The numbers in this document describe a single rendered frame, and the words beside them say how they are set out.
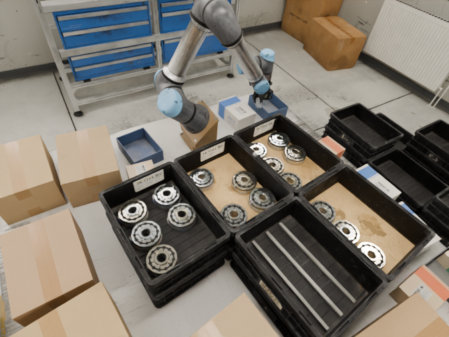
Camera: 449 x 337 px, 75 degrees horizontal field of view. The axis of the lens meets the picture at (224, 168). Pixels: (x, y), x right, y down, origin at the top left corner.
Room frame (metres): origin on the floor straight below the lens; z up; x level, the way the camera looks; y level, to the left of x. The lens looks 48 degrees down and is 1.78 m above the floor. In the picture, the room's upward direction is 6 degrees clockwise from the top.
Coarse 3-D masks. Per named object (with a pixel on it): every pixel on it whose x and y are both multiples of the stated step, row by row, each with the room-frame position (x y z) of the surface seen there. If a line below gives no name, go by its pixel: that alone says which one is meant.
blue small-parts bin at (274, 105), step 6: (252, 96) 1.55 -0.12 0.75; (276, 96) 1.55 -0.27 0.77; (252, 102) 1.50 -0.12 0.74; (270, 102) 1.58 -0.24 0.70; (276, 102) 1.54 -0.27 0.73; (282, 102) 1.50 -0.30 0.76; (252, 108) 1.50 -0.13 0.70; (264, 108) 1.41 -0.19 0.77; (270, 108) 1.51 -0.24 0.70; (276, 108) 1.52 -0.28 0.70; (282, 108) 1.43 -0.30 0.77; (258, 114) 1.44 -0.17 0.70; (264, 114) 1.40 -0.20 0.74; (270, 114) 1.38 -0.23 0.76
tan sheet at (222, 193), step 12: (228, 156) 0.93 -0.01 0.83; (216, 168) 0.85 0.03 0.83; (228, 168) 0.86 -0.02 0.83; (240, 168) 0.87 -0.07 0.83; (216, 180) 0.79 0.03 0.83; (228, 180) 0.80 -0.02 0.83; (204, 192) 0.72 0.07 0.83; (216, 192) 0.73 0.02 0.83; (228, 192) 0.73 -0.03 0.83; (216, 204) 0.67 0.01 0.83; (228, 204) 0.67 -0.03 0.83; (240, 204) 0.68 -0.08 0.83; (252, 216) 0.63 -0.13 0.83
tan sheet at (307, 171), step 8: (264, 136) 1.10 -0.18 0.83; (264, 144) 1.04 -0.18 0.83; (272, 152) 0.99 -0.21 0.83; (280, 152) 1.00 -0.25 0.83; (288, 168) 0.90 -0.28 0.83; (296, 168) 0.91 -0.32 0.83; (304, 168) 0.91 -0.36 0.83; (312, 168) 0.92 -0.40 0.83; (320, 168) 0.92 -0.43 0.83; (304, 176) 0.87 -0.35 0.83; (312, 176) 0.87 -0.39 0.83; (304, 184) 0.82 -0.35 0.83
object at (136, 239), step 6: (144, 222) 0.53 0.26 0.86; (150, 222) 0.53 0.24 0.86; (138, 228) 0.51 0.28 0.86; (156, 228) 0.51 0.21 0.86; (132, 234) 0.48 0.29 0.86; (138, 234) 0.48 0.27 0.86; (156, 234) 0.49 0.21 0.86; (132, 240) 0.46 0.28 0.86; (138, 240) 0.46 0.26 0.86; (144, 240) 0.46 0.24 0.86; (150, 240) 0.47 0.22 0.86; (156, 240) 0.47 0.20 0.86; (138, 246) 0.44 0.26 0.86; (144, 246) 0.44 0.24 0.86
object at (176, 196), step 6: (162, 186) 0.70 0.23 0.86; (168, 186) 0.71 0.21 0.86; (174, 186) 0.71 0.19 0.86; (156, 192) 0.67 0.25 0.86; (174, 192) 0.68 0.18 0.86; (156, 198) 0.64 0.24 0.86; (162, 198) 0.64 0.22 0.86; (174, 198) 0.65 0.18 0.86; (162, 204) 0.62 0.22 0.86; (168, 204) 0.62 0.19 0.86
